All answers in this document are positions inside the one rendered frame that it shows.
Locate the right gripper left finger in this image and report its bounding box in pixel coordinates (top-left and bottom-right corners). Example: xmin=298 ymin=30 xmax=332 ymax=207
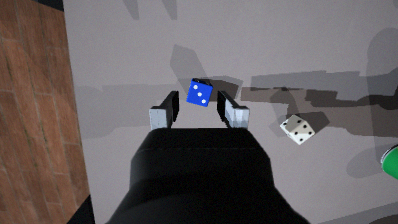
xmin=149 ymin=91 xmax=179 ymax=130

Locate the green soda can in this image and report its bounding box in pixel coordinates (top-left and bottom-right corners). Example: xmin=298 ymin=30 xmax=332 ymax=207
xmin=381 ymin=146 xmax=398 ymax=180

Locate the white die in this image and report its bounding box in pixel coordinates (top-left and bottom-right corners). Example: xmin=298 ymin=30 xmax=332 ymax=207
xmin=280 ymin=114 xmax=315 ymax=145

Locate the blue die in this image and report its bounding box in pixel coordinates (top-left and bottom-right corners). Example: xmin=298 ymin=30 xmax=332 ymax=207
xmin=186 ymin=78 xmax=213 ymax=107

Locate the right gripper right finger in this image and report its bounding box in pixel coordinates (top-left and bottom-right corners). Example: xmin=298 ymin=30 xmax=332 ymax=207
xmin=217 ymin=91 xmax=250 ymax=129

